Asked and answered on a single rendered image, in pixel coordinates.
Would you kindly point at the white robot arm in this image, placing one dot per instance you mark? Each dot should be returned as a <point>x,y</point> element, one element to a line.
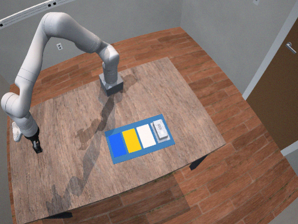
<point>59,25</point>

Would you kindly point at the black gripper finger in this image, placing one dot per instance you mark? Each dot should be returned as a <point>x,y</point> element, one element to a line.
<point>37,147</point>

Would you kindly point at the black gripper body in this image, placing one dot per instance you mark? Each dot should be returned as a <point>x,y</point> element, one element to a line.
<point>34,137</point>

